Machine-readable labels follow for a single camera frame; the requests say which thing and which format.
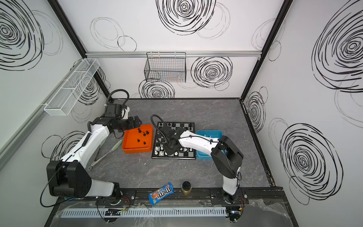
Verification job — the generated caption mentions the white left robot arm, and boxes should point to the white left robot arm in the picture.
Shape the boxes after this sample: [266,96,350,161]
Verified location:
[46,116,142,200]

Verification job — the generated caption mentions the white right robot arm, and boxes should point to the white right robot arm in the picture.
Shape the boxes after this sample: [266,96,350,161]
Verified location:
[158,125,244,203]

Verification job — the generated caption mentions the black white chessboard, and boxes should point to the black white chessboard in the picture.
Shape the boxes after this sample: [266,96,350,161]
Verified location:
[151,121,197,160]

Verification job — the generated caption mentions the orange plastic tray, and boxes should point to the orange plastic tray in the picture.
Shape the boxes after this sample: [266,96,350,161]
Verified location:
[122,124,153,154]

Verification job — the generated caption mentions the blue plastic tray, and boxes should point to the blue plastic tray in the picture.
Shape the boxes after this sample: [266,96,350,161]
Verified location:
[195,130,223,160]

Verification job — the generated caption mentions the green metal tongs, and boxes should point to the green metal tongs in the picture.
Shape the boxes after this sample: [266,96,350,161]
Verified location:
[88,139,123,170]

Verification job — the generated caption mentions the yellow jar black lid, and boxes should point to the yellow jar black lid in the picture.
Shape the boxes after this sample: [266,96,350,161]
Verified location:
[181,181,192,196]

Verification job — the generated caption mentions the blue candy bag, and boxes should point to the blue candy bag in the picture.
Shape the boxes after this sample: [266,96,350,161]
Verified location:
[148,183,175,206]

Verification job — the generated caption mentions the clear wall shelf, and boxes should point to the clear wall shelf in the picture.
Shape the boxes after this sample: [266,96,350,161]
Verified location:
[44,58,100,116]

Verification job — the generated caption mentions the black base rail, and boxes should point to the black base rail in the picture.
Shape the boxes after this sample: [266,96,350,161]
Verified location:
[96,186,287,206]

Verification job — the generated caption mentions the black wire basket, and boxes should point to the black wire basket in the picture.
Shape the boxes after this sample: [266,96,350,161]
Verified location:
[144,52,187,83]

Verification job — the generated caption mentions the white slotted cable duct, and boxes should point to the white slotted cable duct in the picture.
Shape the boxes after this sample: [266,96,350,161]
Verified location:
[61,207,227,219]

